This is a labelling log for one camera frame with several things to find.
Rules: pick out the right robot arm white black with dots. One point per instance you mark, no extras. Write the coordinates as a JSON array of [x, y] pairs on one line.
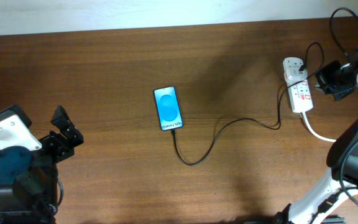
[[340, 181]]

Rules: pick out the blue Galaxy smartphone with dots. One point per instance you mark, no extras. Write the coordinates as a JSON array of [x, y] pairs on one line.
[[168, 108]]

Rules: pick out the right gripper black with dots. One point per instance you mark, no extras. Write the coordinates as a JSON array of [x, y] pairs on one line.
[[334, 82]]

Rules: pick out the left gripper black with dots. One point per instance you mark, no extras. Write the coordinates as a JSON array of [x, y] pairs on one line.
[[60, 139]]

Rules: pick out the white power strip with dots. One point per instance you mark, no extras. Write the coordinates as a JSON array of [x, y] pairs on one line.
[[299, 92]]

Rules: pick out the white charger plug adapter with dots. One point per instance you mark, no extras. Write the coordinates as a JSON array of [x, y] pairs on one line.
[[293, 75]]

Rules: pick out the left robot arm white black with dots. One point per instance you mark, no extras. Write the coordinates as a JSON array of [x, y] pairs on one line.
[[30, 190]]

